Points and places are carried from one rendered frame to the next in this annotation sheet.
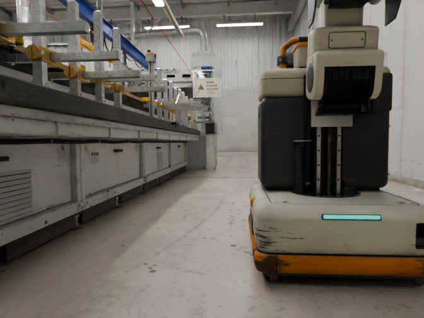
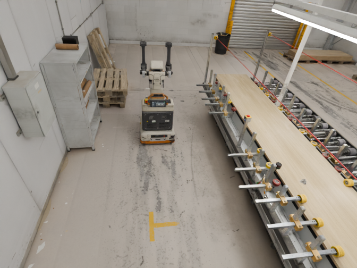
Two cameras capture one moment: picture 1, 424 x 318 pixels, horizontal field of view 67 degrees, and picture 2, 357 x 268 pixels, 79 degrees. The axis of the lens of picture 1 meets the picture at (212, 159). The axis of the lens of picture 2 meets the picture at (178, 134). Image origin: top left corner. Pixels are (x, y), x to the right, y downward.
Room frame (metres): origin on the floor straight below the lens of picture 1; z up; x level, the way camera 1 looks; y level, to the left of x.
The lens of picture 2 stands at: (4.68, -0.98, 2.66)
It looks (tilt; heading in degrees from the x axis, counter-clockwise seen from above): 38 degrees down; 164
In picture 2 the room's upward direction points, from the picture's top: 5 degrees clockwise
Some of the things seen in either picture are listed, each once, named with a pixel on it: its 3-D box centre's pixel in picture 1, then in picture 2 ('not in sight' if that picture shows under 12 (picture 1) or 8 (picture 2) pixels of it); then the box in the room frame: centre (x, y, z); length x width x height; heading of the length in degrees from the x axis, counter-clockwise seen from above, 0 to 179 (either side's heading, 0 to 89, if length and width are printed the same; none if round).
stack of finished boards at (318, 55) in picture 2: not in sight; (320, 55); (-2.63, 6.73, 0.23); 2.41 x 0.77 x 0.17; 87
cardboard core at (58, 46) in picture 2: not in sight; (67, 46); (1.10, -1.79, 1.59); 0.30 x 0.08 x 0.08; 85
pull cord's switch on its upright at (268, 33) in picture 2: not in sight; (261, 59); (0.72, 1.77, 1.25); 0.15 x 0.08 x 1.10; 175
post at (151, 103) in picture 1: (151, 89); (242, 134); (2.66, 0.49, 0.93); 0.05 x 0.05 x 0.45; 85
